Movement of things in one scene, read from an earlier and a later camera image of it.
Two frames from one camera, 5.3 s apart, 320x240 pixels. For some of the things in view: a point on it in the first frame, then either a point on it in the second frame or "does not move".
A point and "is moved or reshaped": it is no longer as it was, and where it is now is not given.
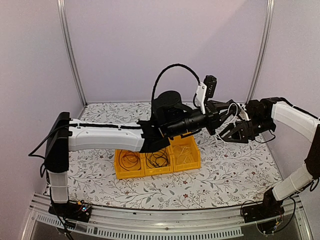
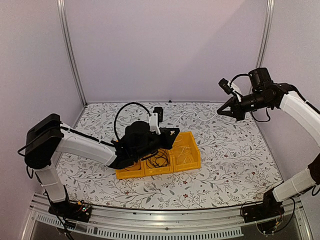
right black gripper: [245, 131] → [237, 112]
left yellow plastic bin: [129, 164] does not move
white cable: [226, 122] is moved or reshaped
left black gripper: [213, 108] → [168, 140]
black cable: [156, 159] does not move
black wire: [157, 159] does not move
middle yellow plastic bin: [159, 162] does not move
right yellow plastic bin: [186, 155] does not move
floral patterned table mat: [232, 174] does not move
